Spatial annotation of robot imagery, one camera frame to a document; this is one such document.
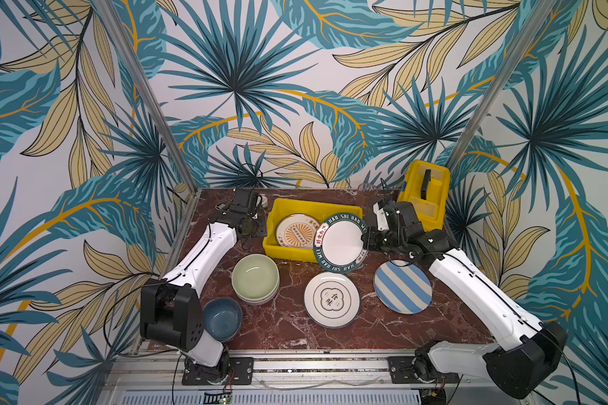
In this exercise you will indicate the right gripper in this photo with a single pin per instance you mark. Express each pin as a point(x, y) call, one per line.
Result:
point(377, 238)

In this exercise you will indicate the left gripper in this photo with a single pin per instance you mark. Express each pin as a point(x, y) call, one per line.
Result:
point(248, 201)

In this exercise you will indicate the blue white striped plate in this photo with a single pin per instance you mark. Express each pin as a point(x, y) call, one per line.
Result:
point(403, 287)

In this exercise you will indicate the orange sunburst plate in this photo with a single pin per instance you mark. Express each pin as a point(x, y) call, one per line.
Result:
point(297, 231)

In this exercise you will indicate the green rim lettered plate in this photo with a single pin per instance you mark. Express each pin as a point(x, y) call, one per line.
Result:
point(338, 246)

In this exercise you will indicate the white plate green emblem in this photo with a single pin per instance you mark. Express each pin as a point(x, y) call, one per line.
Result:
point(332, 300)

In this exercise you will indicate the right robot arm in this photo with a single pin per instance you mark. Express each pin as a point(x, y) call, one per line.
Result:
point(525, 350)

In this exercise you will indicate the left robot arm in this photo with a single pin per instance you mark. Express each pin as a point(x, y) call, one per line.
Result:
point(170, 309)

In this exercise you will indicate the yellow plastic bin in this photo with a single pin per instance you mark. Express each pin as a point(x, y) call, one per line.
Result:
point(284, 207)

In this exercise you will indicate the clear pink cup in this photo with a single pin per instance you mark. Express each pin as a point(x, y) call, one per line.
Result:
point(366, 187)

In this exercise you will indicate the yellow black toolbox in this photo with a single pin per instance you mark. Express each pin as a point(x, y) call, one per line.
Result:
point(426, 187)

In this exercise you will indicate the light green bowl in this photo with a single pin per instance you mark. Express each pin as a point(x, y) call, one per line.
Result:
point(256, 279)

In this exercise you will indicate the dark blue bowl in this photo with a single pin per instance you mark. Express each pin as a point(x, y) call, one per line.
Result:
point(223, 318)

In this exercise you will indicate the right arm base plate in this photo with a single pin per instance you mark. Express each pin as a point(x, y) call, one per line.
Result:
point(410, 370)

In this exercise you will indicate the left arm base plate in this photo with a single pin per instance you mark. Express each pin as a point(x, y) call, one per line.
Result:
point(218, 372)

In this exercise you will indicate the aluminium frame rail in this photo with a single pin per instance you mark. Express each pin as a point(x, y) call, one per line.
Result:
point(353, 376)

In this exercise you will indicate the left aluminium corner post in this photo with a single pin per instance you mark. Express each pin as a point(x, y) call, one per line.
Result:
point(116, 29)

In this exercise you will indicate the aluminium corner post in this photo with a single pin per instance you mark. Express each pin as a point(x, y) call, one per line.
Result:
point(529, 20)
point(116, 29)

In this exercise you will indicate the right aluminium corner post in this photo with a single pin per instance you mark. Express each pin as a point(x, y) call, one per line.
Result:
point(529, 20)

